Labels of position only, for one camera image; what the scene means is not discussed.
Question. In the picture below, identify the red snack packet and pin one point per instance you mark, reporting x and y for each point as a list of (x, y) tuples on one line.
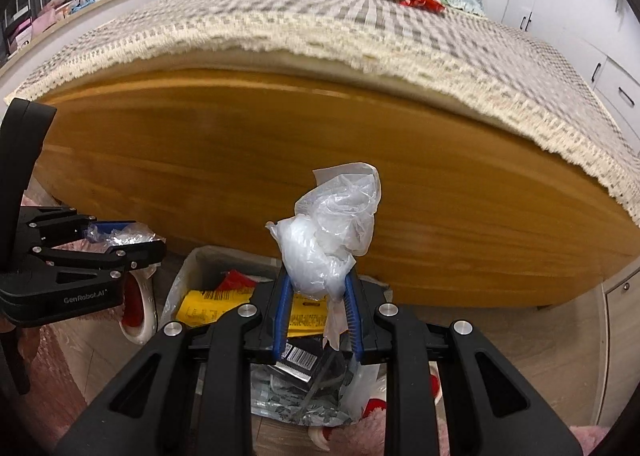
[(237, 281)]

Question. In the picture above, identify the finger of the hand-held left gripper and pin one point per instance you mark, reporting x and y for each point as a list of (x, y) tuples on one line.
[(100, 261), (60, 226)]

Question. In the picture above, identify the person's right pink fluffy leg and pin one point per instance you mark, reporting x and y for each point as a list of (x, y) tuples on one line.
[(360, 436)]

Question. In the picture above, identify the white wad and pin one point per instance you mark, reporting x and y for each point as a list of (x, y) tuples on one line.
[(310, 256)]

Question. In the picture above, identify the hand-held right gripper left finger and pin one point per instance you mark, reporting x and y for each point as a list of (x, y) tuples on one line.
[(280, 316)]

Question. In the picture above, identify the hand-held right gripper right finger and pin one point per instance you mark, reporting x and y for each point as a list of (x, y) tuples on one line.
[(352, 321)]

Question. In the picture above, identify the wooden bed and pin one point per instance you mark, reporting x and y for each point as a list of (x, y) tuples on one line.
[(300, 160)]

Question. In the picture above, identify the pink bags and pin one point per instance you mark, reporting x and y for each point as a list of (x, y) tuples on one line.
[(40, 20)]

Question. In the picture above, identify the red white slipper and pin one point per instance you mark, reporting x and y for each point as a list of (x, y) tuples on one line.
[(372, 406), (137, 326)]

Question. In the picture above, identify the waste bin with printed liner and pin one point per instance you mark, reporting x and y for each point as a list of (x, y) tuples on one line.
[(175, 296)]

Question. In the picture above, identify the light blue cloth bundle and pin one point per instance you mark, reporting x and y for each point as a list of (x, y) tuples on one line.
[(82, 4)]

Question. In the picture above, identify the yellow snack bag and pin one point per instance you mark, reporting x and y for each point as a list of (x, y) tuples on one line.
[(210, 308)]

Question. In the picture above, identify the clear plastic wrapper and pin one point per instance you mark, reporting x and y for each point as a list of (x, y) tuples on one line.
[(127, 237)]

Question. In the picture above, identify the white wardrobe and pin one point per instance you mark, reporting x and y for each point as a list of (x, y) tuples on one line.
[(575, 10)]

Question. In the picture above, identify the dark blue milk carton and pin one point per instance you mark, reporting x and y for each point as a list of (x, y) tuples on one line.
[(300, 361)]

